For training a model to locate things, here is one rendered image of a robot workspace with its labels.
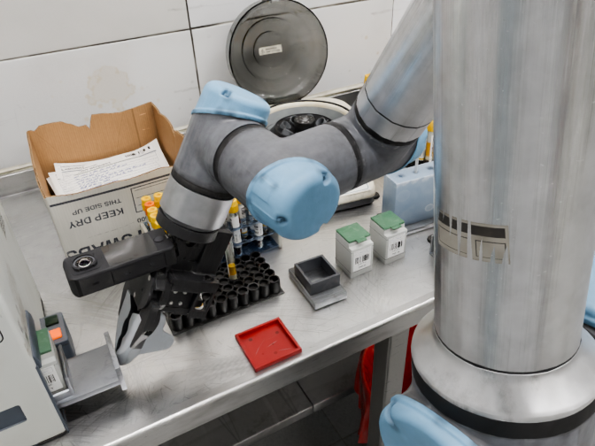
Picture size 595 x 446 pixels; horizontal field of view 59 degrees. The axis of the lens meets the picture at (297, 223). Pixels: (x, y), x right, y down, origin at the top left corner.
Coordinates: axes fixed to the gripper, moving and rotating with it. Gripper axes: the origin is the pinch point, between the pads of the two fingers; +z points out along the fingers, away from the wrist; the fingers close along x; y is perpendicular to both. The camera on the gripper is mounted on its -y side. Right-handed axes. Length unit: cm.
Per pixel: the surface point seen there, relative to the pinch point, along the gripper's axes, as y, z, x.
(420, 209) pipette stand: 47, -26, 7
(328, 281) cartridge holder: 27.0, -13.5, 0.1
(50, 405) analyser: -7.6, 3.3, -4.4
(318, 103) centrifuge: 42, -32, 41
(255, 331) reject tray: 17.6, -5.0, -0.9
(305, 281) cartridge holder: 24.6, -12.2, 1.7
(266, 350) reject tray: 17.5, -4.9, -4.9
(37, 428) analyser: -8.1, 6.7, -4.4
